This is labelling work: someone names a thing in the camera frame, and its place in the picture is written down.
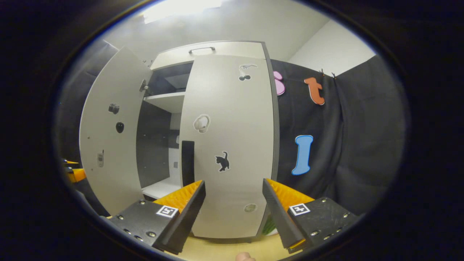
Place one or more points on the white cabinet drawer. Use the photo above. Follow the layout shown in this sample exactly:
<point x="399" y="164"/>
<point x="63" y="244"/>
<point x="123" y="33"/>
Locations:
<point x="235" y="50"/>

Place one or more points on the toy watermelon slice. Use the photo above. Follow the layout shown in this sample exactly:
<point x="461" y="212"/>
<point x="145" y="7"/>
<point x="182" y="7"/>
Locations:
<point x="270" y="227"/>

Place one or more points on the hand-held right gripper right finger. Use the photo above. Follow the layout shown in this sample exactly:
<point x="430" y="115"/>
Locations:
<point x="281" y="217"/>

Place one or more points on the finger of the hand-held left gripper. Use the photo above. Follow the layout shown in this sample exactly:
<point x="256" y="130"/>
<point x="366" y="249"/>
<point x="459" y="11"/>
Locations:
<point x="78" y="175"/>
<point x="70" y="163"/>

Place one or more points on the ceiling light panel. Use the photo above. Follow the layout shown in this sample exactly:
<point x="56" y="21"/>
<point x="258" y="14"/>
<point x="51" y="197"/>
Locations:
<point x="181" y="10"/>

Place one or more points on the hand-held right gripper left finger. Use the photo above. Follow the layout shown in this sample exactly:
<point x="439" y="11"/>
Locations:
<point x="188" y="217"/>

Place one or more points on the white cabinet shelf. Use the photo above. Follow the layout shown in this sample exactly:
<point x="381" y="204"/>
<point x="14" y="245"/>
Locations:
<point x="170" y="101"/>

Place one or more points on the grey white cabinet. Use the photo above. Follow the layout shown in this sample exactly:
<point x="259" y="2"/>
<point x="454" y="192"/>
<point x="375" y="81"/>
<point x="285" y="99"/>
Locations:
<point x="152" y="145"/>

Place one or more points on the white cabinet door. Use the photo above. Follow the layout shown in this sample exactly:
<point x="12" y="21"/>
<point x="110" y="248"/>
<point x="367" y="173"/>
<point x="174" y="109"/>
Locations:
<point x="232" y="108"/>
<point x="119" y="79"/>

